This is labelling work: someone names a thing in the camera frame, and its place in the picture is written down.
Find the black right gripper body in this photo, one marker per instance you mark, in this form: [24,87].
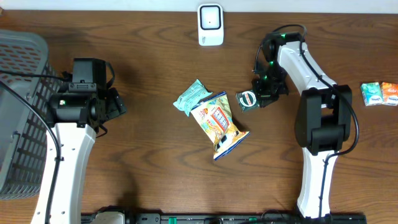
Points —
[272,81]

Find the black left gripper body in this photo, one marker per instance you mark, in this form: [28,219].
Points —
[115,101]

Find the dark round-label packet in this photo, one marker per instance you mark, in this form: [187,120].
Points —
[247,100]

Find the yellow snack bag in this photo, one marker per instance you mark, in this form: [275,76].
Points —
[215,118]

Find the teal wet wipes pack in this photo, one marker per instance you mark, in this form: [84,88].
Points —
[191,96]

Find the small green tissue pack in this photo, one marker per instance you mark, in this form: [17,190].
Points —
[372,94]

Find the orange tissue pack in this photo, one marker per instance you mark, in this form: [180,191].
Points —
[389,93]

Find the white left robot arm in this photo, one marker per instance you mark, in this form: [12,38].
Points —
[76,115]

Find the white barcode scanner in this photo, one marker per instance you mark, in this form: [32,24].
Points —
[210,24]

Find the grey plastic mesh basket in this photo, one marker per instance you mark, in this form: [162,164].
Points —
[25,69]

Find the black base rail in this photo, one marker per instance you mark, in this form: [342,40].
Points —
[274,218]

